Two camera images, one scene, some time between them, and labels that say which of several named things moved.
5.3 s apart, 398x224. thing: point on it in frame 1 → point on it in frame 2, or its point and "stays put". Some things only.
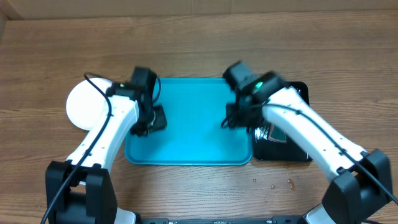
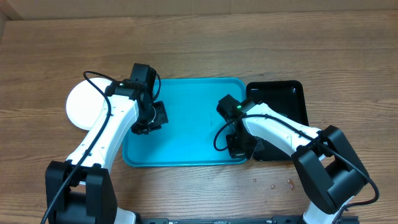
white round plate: [86, 105] stays put
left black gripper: [160, 122] stays put
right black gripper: [239, 121] → [238, 152]
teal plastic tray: [194, 108] stays put
